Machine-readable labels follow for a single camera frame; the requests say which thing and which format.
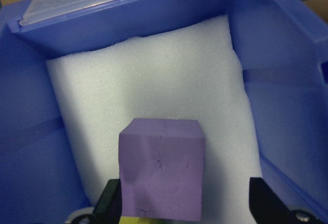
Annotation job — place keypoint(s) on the purple foam cube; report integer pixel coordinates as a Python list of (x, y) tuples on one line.
[(164, 172)]

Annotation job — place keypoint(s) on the white foam pad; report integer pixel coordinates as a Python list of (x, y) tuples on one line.
[(153, 80)]

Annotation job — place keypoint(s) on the blue plastic storage bin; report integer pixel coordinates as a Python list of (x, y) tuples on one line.
[(23, 106)]

